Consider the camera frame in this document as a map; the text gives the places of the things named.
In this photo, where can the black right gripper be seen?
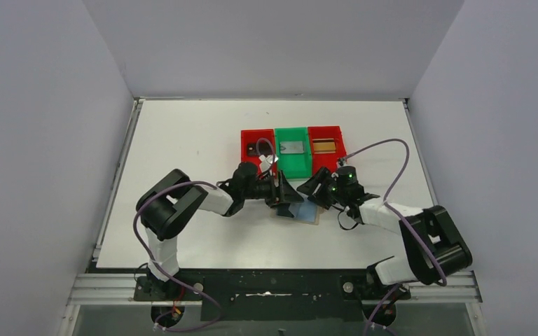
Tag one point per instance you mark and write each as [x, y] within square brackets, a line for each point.
[310, 188]

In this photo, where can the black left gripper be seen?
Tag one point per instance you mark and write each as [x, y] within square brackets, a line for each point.
[274, 190]

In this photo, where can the beige card holder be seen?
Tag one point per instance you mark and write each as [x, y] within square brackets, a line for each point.
[306, 212]

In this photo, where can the silver credit card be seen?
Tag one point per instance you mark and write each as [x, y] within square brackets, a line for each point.
[292, 147]

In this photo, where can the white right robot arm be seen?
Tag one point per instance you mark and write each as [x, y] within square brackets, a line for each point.
[433, 247]

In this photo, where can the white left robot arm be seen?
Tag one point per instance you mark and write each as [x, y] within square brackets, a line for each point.
[164, 211]

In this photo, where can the gold credit card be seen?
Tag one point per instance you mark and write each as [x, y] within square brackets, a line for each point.
[324, 146]

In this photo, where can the right red bin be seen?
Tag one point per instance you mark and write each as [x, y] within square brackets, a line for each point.
[326, 160]

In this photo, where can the red bin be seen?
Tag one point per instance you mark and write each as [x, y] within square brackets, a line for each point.
[326, 160]
[255, 136]

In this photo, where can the green middle bin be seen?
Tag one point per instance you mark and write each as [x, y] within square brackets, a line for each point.
[294, 166]

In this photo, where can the left red bin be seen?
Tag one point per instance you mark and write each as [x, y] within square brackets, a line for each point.
[255, 136]

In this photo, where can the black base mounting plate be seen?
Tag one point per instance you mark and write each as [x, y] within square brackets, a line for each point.
[269, 295]

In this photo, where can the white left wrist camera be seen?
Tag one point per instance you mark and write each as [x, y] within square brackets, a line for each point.
[266, 162]

